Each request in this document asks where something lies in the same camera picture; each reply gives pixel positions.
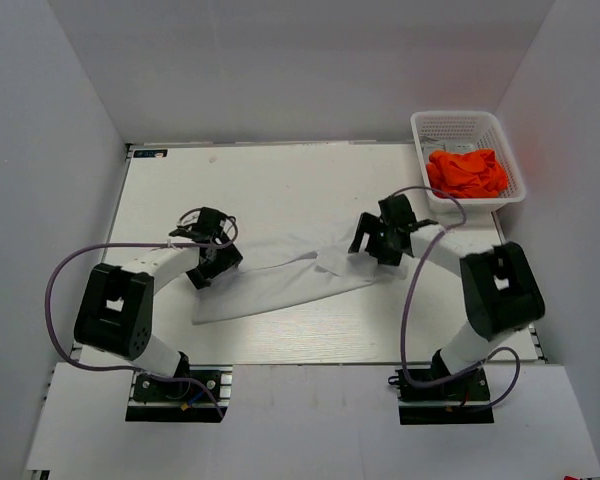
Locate white plastic basket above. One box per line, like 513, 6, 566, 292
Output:
411, 110, 526, 214

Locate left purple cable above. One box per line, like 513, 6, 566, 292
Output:
43, 212, 240, 421

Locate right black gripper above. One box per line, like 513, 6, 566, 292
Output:
349, 212, 404, 267

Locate orange t shirt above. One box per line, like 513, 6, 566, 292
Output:
426, 149, 509, 199

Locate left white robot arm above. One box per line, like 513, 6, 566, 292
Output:
74, 207, 243, 399

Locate white t shirt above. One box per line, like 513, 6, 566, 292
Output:
191, 229, 408, 325

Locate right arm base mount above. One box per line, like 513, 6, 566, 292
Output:
387, 369, 494, 426

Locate blue table label sticker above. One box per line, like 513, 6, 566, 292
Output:
133, 149, 168, 158

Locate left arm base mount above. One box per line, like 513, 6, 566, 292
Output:
125, 366, 233, 424

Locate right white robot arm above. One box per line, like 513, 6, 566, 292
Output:
349, 194, 545, 399

